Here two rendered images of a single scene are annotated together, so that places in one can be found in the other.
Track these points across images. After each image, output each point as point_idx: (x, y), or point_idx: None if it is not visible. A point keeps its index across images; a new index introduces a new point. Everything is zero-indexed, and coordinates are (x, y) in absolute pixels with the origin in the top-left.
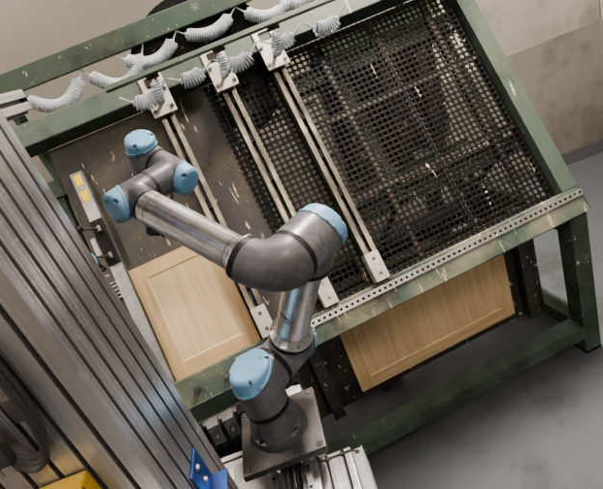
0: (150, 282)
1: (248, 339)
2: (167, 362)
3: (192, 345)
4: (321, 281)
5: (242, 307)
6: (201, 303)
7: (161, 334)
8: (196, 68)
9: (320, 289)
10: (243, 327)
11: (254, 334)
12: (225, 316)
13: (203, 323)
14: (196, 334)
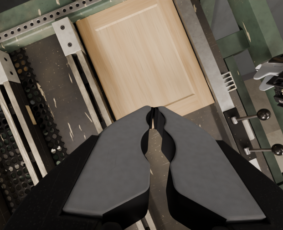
0: (191, 89)
1: (89, 23)
2: (174, 4)
3: (147, 20)
4: None
5: (94, 58)
6: (137, 64)
7: (180, 33)
8: None
9: None
10: (94, 36)
11: (81, 28)
12: (112, 48)
13: (136, 43)
14: (143, 32)
